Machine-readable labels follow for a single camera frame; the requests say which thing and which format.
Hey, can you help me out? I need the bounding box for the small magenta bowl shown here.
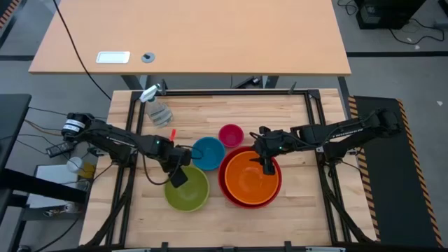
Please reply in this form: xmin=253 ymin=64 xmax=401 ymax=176
xmin=218 ymin=123 xmax=245 ymax=149

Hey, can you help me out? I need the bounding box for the white rectangular tray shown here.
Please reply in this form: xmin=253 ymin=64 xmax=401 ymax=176
xmin=95 ymin=50 xmax=132 ymax=64

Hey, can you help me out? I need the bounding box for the white cup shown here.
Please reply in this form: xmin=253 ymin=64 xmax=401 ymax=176
xmin=66 ymin=156 xmax=84 ymax=174

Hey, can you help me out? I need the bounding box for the orange bowl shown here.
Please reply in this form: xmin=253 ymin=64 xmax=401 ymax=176
xmin=224 ymin=150 xmax=281 ymax=207

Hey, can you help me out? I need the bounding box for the clear spray bottle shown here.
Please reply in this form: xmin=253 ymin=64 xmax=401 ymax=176
xmin=139 ymin=84 xmax=174 ymax=128

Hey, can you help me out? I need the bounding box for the black floor cable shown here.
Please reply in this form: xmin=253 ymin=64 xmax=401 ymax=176
xmin=388 ymin=17 xmax=446 ymax=46

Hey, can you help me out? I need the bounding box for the black hazard-striped floor mat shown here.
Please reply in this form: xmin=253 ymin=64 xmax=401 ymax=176
xmin=346 ymin=95 xmax=446 ymax=249

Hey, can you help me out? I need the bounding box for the long black cable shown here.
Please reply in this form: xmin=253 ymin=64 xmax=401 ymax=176
xmin=51 ymin=0 xmax=113 ymax=102

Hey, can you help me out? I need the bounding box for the blue bowl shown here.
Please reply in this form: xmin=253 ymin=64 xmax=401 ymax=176
xmin=191 ymin=136 xmax=227 ymax=172

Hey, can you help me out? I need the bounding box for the white box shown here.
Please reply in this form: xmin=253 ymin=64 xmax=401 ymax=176
xmin=26 ymin=163 xmax=89 ymax=209

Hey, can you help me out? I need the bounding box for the light wooden desk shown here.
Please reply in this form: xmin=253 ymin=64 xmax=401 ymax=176
xmin=27 ymin=0 xmax=352 ymax=77

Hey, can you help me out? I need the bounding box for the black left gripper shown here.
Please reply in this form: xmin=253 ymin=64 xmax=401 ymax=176
xmin=159 ymin=146 xmax=193 ymax=189

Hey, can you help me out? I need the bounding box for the large red bowl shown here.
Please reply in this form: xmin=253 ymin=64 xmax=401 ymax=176
xmin=217 ymin=146 xmax=283 ymax=210

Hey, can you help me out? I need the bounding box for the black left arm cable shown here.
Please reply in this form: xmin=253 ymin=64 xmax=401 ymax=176
xmin=141 ymin=153 xmax=173 ymax=186

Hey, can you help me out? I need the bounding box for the black equipment box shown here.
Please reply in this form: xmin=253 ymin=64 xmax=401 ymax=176
xmin=353 ymin=0 xmax=427 ymax=31

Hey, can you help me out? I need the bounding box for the black power adapter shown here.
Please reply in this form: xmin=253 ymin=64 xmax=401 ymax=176
xmin=45 ymin=141 xmax=75 ymax=158

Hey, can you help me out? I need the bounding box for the green bowl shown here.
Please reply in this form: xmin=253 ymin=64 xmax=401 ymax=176
xmin=164 ymin=164 xmax=211 ymax=213

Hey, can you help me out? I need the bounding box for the black side table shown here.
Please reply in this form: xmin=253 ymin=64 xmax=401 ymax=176
xmin=0 ymin=93 xmax=33 ymax=179

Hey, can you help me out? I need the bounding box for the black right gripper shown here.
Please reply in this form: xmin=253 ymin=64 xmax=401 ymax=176
xmin=248 ymin=126 xmax=298 ymax=176

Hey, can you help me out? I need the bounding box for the black aluminium frame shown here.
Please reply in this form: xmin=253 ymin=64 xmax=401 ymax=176
xmin=79 ymin=88 xmax=378 ymax=252

